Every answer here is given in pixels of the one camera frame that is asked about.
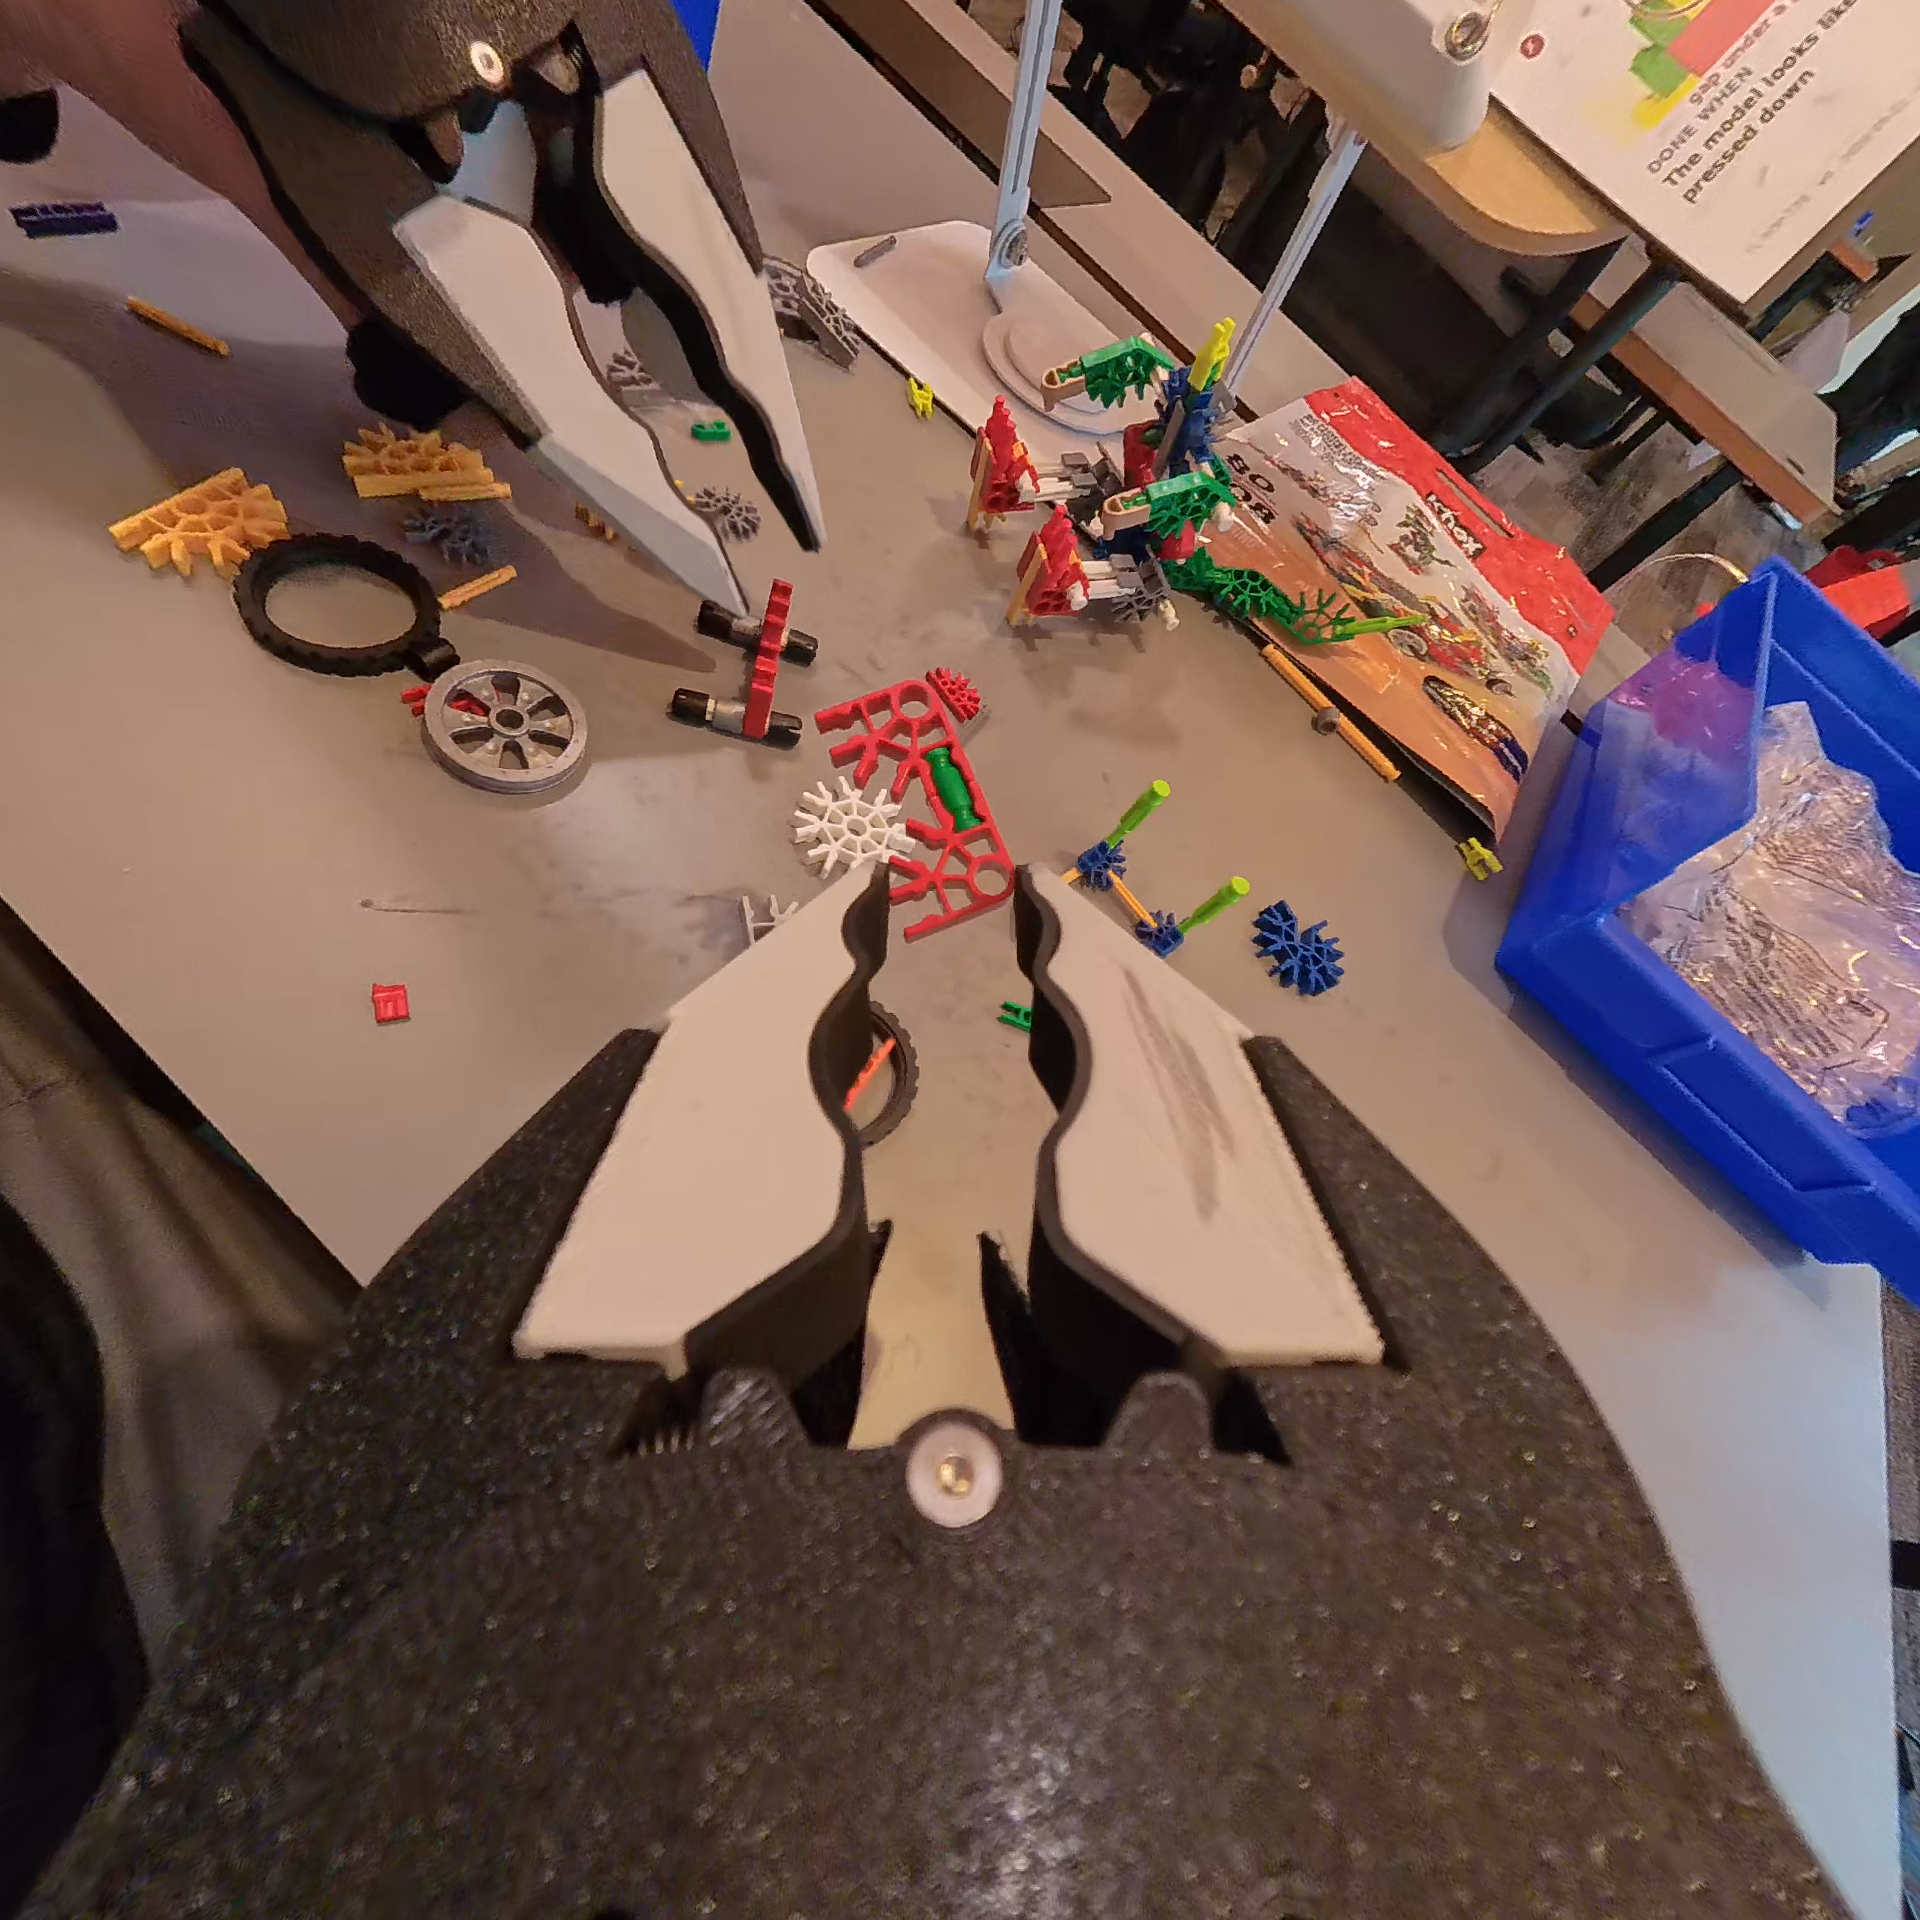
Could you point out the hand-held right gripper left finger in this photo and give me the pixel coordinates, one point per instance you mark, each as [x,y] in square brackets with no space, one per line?
[705,1169]

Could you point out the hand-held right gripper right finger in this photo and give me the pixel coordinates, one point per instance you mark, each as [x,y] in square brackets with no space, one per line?
[1185,1184]

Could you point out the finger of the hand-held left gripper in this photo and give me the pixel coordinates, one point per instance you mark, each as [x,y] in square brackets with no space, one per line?
[691,257]
[557,362]

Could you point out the black axle pin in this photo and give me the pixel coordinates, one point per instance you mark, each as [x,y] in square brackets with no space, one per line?
[702,704]
[788,642]

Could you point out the red connector bar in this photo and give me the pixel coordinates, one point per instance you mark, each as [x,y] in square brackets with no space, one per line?
[772,662]

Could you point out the red lattice panel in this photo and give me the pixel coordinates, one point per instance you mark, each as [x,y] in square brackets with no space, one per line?
[915,841]

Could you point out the person's left hand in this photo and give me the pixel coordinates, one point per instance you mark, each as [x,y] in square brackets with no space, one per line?
[121,61]

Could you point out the small grey connector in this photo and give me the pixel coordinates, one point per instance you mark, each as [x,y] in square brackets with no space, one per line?
[631,367]

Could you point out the grey lattice connector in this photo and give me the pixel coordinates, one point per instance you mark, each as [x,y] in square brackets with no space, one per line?
[818,317]

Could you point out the yellow fan connector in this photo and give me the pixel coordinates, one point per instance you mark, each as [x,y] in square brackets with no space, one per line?
[204,522]
[421,461]

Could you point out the orange plastic rod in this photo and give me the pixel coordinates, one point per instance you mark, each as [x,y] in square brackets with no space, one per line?
[867,1077]

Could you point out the small black tyre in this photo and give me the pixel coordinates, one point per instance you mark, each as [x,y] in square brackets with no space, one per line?
[897,1074]

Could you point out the dark grey snowflake connector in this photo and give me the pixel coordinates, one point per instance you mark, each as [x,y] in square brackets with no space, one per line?
[729,512]

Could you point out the short yellow rod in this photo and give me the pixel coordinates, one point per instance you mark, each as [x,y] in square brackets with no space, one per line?
[179,328]
[479,585]

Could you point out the light grey triangular connector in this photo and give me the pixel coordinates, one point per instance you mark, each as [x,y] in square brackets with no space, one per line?
[771,915]

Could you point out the blue snowflake connector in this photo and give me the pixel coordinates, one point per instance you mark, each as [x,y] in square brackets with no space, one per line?
[1299,944]

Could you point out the white stand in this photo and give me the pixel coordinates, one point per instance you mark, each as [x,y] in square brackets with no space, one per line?
[962,294]

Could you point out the blue orange rod assembly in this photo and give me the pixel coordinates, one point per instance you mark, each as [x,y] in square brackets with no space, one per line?
[1147,879]

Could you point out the purple rod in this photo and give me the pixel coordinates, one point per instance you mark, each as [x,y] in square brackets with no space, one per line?
[61,218]

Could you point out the red clip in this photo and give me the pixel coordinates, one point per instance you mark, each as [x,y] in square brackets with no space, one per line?
[391,1001]

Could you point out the grey wheel hub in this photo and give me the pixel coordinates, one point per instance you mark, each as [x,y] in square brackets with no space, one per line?
[507,729]

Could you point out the white snowflake connector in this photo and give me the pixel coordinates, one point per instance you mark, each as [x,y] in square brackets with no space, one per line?
[851,824]

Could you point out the large black tyre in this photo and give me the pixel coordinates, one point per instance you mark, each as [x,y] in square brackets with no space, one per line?
[271,617]

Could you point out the green plastic peg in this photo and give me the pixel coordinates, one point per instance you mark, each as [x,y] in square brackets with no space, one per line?
[949,787]

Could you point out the long orange rod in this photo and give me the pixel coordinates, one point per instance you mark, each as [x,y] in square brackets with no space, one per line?
[1327,712]

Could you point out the colourful built toy model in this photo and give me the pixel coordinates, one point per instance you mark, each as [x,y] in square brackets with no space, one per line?
[1124,497]

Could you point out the red fan connector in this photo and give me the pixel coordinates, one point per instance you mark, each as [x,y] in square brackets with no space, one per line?
[959,694]

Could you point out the blue plastic bin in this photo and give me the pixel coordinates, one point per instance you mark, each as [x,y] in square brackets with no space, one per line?
[1681,989]

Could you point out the red toy package bag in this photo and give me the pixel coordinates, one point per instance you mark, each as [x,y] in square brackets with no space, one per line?
[1424,602]

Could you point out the clear plastic bag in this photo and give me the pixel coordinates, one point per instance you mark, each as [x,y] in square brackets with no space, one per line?
[1784,915]

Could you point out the person's dark clothing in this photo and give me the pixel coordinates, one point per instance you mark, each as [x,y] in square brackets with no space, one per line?
[44,1502]

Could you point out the white tray board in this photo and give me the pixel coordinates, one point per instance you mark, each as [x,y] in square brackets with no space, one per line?
[1411,61]

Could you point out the wooden round-edged board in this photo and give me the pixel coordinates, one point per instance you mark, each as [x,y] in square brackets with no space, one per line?
[1517,195]

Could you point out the red object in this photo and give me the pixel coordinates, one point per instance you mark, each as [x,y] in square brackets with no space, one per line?
[1862,585]

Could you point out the wooden background desk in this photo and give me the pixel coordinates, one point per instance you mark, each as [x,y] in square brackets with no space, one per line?
[1724,384]

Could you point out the printed instruction sheet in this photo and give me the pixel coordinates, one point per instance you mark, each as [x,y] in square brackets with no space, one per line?
[1724,137]

